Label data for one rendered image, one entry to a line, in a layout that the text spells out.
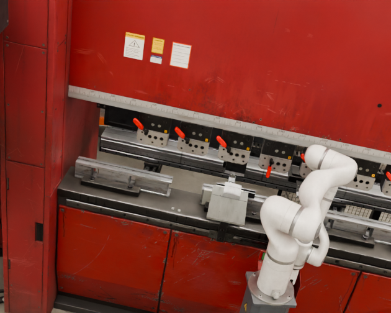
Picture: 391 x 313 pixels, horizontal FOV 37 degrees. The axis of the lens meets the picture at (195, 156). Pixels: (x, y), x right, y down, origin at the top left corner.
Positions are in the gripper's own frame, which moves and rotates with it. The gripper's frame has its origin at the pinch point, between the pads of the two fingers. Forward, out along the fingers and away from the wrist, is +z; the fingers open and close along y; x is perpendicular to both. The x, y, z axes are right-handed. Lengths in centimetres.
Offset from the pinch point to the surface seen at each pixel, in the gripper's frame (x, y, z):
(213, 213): -41.3, -12.1, -24.9
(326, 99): -2, -36, -83
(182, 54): -69, -39, -89
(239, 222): -28.4, -9.6, -25.2
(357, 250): 32.3, -20.5, -11.7
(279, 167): -14, -33, -43
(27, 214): -131, -12, 0
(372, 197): 42, -57, -18
